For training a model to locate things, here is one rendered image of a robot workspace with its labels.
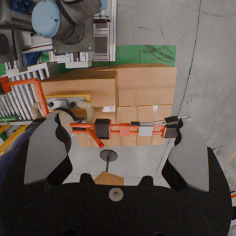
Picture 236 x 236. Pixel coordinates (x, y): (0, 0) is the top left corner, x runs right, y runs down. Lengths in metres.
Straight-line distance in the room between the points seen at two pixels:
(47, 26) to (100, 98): 0.50
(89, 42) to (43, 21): 0.25
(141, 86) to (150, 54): 0.66
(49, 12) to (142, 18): 1.40
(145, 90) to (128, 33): 0.84
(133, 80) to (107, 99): 0.45
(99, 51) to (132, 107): 0.77
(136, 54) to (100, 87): 1.02
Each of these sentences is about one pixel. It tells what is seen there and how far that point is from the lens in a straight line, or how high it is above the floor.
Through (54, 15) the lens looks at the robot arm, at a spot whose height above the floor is 1.27.
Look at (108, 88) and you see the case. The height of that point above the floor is 0.94.
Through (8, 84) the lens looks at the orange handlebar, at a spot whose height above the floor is 1.19.
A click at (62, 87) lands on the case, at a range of 0.81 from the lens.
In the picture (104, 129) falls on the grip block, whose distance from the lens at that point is 0.55.
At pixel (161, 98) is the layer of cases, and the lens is 1.24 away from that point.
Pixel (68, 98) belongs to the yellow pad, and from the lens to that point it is 0.66.
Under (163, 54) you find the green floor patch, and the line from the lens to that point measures 1.73.
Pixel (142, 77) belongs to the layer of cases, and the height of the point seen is 0.54.
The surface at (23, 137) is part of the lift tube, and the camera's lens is 0.48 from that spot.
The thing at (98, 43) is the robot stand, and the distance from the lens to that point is 1.45.
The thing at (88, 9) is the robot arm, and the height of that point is 1.24.
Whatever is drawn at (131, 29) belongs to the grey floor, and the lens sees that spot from 1.67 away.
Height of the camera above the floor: 1.63
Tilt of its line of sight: 60 degrees down
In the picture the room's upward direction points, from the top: 177 degrees counter-clockwise
